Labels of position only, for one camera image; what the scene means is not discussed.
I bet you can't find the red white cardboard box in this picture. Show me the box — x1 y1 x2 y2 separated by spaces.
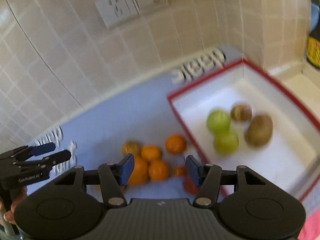
167 59 319 200

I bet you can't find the red strawberry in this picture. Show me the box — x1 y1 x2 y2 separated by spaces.
182 176 199 196

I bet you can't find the large orange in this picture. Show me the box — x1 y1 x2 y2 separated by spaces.
127 155 149 186

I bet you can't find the green apple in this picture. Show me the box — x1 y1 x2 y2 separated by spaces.
206 108 231 133
213 130 239 155

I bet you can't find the person left hand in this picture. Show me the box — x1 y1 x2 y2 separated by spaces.
1 186 28 226

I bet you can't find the green apple front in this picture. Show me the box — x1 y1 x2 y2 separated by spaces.
213 130 239 155

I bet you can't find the brown kiwi without sticker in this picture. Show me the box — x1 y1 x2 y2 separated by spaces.
244 114 273 147

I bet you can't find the blue sleep tight mat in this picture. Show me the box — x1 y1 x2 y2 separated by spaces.
24 44 320 240

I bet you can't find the mandarin front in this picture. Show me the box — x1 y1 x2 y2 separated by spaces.
148 160 170 181

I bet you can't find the dark soy sauce bottle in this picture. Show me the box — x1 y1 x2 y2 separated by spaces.
306 23 320 69

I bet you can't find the small brown round fruit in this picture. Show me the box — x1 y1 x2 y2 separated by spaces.
121 141 142 156

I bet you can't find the striped brown round fruit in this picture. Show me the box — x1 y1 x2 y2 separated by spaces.
231 103 253 122

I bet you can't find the white wall socket left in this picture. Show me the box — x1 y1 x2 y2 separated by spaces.
94 0 138 29

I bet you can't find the mandarin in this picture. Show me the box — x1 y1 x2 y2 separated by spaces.
165 134 187 155
140 145 162 163
148 160 170 181

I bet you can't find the tiny orange kumquat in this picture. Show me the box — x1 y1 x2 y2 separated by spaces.
172 166 187 177

